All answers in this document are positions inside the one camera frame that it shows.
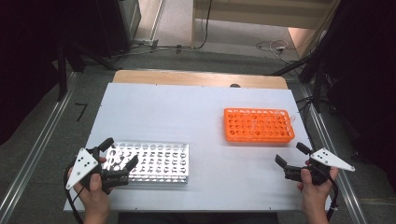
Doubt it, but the grey floor cable bundle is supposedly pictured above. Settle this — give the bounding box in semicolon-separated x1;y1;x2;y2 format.
111;38;192;59

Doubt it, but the black metal stand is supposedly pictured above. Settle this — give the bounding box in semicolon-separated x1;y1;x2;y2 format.
264;46;331;113
55;40;122;102

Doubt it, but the white board sheet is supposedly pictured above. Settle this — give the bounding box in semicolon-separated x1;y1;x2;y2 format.
64;82;334;213

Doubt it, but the black curtain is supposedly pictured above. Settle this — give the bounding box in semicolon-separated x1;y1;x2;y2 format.
323;0;396;188
0;0;122;146

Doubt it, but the silver metal test tube rack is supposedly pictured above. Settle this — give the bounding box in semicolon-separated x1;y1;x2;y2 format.
102;142;190;185

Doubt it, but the person's left hand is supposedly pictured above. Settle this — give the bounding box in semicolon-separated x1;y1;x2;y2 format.
67;167;113;219

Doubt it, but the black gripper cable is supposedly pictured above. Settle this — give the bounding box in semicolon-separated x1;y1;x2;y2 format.
320;169;340;222
64;161;85;224

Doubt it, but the grey cabinet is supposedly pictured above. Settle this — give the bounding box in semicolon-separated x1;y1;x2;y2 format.
118;0;143;41

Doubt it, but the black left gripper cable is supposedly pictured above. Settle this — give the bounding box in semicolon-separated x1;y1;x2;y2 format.
64;161;85;224

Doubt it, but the black floor cable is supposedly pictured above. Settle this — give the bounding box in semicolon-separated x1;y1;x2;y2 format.
192;0;214;50

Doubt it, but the person's dark clothing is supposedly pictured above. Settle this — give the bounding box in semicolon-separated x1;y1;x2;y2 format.
118;212;279;224

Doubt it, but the white floor cable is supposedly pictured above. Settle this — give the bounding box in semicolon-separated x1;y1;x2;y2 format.
255;39;290;57

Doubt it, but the aluminium floor rail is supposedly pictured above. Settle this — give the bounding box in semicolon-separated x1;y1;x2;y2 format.
0;72;78;224
300;83;368;224

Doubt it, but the beige wooden shelf unit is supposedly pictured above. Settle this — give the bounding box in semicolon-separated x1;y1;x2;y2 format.
191;0;340;31

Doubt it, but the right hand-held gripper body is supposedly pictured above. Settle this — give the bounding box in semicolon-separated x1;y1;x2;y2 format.
284;147;356;186

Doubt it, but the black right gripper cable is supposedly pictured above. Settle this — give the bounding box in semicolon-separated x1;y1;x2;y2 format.
320;169;340;222

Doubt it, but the person's right hand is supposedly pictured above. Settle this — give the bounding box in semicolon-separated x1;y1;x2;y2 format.
297;167;340;217

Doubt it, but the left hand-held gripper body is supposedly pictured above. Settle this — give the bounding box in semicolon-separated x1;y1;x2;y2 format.
64;147;130;195

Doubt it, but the orange plastic test tube rack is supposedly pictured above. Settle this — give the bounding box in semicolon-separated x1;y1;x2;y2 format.
223;107;296;144

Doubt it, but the wooden table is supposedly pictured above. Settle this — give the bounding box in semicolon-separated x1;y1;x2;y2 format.
111;69;289;91

